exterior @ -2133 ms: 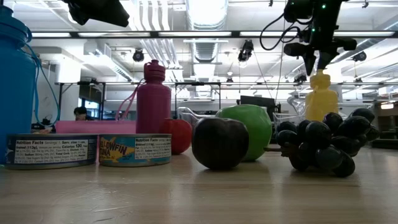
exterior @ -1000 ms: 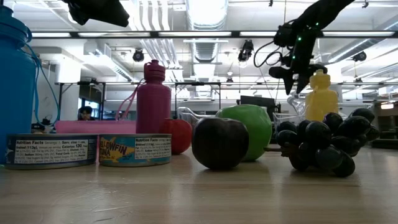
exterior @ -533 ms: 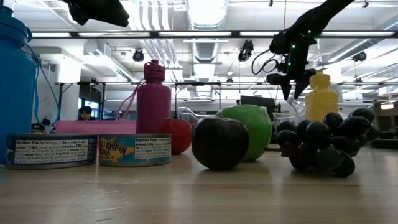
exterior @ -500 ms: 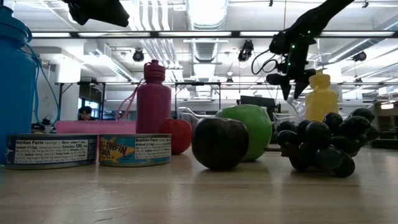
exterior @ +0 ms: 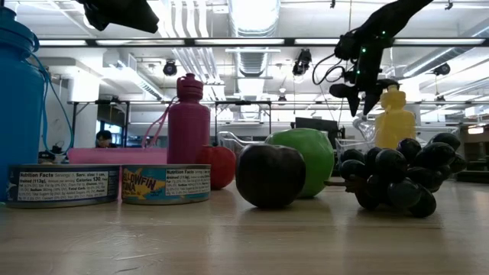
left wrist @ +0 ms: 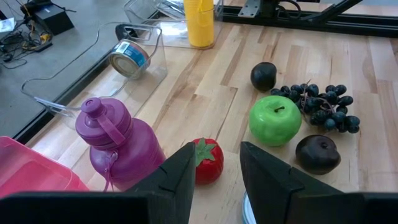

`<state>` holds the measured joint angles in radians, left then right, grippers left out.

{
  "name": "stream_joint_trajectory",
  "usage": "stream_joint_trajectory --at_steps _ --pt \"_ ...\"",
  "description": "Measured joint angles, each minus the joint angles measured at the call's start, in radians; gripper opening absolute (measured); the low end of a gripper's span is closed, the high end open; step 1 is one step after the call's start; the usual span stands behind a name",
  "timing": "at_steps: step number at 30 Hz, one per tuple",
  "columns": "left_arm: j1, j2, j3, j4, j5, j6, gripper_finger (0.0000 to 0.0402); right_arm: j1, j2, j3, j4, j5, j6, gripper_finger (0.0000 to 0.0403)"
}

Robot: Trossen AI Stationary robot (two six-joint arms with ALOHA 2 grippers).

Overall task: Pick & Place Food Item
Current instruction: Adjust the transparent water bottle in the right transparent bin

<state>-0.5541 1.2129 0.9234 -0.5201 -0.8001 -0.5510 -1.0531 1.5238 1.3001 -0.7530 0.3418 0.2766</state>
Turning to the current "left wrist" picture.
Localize pink plastic bin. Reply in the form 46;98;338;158
0;135;90;199

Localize green toy apple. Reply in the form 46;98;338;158
248;95;303;147

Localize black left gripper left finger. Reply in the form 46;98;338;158
0;141;197;224

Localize metal mounting bracket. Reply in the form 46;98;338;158
238;0;272;19

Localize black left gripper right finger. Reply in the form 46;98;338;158
239;141;398;224

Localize white paper sheet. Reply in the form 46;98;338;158
0;17;17;34

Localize yellow plastic squeeze bottle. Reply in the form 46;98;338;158
183;0;216;50

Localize black aluminium rig frame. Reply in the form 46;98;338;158
12;0;398;144

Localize flat yellowfin tuna can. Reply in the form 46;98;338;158
241;190;257;224

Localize small blue red label can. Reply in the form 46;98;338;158
108;39;151;80

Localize black box on floor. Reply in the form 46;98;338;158
33;3;75;36

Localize tangled floor cables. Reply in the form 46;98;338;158
0;29;54;70

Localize black toy grape bunch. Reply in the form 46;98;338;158
269;80;361;134

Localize red tomato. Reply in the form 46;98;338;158
192;137;225;187

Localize purple plastic squeeze bottle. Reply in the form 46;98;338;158
75;96;167;192

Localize dark toy plum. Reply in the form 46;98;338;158
295;134;342;176
250;61;278;92

